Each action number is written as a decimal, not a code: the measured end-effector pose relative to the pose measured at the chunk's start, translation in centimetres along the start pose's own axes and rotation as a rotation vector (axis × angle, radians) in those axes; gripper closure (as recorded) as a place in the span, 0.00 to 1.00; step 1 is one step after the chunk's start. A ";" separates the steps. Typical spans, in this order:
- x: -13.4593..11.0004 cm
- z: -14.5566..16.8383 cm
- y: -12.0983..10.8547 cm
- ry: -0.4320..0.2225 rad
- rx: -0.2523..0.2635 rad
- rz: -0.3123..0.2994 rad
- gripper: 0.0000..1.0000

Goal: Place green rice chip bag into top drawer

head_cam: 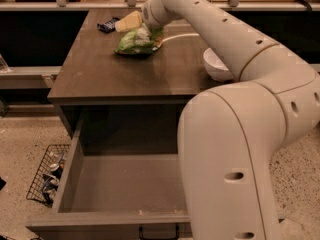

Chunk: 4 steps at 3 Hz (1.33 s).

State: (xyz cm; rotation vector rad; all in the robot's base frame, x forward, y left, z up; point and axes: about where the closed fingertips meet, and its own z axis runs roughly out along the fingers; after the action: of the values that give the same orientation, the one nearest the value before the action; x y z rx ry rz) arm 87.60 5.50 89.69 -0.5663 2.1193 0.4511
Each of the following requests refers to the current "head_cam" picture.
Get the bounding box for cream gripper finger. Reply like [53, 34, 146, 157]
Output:
[115, 11, 142, 32]

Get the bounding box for green rice chip bag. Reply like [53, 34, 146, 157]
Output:
[114, 24, 163, 55]

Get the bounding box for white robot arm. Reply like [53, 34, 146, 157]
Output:
[142, 0, 319, 240]

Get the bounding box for grey drawer cabinet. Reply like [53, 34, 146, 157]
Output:
[47, 7, 234, 155]

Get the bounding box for open grey top drawer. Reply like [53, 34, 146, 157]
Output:
[26, 111, 192, 240]

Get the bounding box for dark blue snack bar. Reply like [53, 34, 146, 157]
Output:
[97, 18, 119, 33]

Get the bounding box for white bowl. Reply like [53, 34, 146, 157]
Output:
[203, 48, 234, 82]

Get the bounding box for metal rail frame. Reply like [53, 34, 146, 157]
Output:
[0, 0, 320, 113]

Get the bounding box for cans in wire basket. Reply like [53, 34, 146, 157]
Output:
[41, 152, 65, 206]

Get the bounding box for black wire basket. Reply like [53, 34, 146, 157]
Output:
[26, 144, 70, 207]

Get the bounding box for black drawer handle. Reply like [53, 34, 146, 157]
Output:
[138, 224, 180, 240]

